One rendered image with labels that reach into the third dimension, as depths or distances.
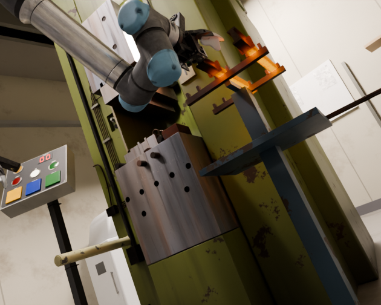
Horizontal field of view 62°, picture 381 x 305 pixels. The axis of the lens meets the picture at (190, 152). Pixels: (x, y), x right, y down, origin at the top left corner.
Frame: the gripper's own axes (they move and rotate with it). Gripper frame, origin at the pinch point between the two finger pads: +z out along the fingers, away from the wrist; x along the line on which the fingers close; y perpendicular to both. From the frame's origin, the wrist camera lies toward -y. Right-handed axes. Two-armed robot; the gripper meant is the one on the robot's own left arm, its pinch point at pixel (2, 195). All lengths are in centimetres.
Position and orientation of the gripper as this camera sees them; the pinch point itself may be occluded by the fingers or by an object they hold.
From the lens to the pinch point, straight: 148.7
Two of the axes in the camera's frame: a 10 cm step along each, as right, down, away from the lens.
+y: -6.7, 0.6, -7.4
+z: 3.8, 8.9, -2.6
